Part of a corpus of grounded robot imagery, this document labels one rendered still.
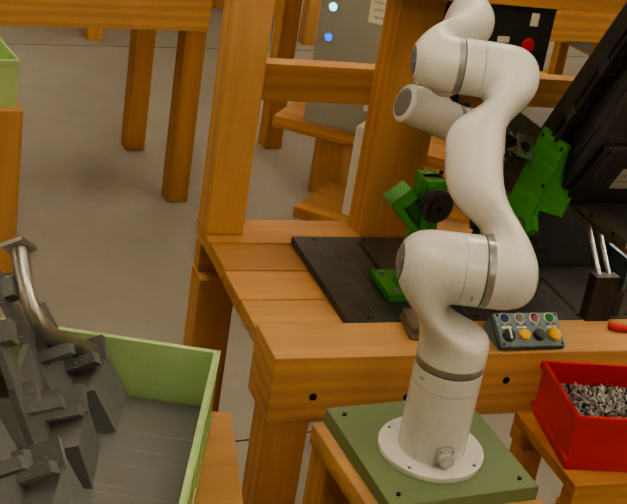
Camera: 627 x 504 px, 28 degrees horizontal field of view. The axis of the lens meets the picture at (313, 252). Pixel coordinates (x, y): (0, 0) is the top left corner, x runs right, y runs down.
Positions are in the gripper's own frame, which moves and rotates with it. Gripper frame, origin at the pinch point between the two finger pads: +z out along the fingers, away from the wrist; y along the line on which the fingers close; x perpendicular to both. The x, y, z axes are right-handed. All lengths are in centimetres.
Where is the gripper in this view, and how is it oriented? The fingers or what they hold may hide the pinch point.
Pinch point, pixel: (515, 149)
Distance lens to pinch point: 283.7
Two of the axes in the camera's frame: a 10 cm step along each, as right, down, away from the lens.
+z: 8.3, 2.8, 4.8
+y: 0.9, -9.2, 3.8
